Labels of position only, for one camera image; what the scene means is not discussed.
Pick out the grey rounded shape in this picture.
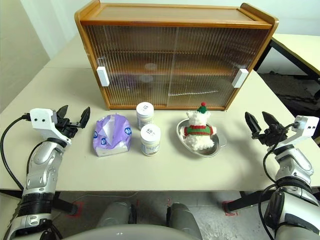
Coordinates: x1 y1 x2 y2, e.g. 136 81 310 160
95 201 137 229
165 201 204 240

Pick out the wooden cabinet with ribbed doors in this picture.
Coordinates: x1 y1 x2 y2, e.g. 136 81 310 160
74 0 280 111

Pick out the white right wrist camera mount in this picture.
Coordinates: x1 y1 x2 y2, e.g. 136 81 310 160
287 114 320 149

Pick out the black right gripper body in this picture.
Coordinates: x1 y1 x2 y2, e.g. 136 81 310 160
251 124 294 149

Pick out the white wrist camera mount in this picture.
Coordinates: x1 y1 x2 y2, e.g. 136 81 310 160
29 107 73 146
287 114 320 149

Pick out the cream side table black frame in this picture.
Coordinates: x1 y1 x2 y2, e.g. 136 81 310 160
254 33 320 81

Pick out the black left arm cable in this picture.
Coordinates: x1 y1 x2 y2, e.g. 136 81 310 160
0 112 33 192

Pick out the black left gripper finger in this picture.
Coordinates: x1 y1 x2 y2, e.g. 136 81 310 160
57 104 70 122
79 106 92 129

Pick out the white block door handle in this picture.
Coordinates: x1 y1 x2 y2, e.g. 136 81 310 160
96 65 110 88
231 68 250 89

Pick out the ribbed clear sliding door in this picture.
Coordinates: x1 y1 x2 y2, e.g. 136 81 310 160
165 26 271 108
83 24 180 106

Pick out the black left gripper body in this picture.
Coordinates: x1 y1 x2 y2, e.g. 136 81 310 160
53 117 84 139

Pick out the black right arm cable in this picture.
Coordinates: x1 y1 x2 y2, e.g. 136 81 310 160
258 121 298 240

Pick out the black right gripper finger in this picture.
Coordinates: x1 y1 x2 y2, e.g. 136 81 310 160
261 111 282 129
244 111 262 139

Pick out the black table leg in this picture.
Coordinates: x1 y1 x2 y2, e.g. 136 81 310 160
52 191 78 216
225 190 264 214

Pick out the purple tissue pack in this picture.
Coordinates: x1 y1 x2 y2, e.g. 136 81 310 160
92 113 133 158

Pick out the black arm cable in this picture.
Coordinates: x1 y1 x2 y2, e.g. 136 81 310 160
0 112 33 192
258 121 298 240

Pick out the pale curved robot body rim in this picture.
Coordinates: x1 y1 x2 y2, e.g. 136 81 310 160
42 223 186 240

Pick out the shiny steel dish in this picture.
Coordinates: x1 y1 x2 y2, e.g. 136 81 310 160
175 118 228 159

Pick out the white jar with blue label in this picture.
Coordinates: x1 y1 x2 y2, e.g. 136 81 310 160
139 124 162 157
135 101 154 131

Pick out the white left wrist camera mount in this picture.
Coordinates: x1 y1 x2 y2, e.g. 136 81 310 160
29 107 73 146

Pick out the white plush toy striped sweater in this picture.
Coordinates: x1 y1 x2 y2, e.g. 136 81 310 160
183 101 218 152

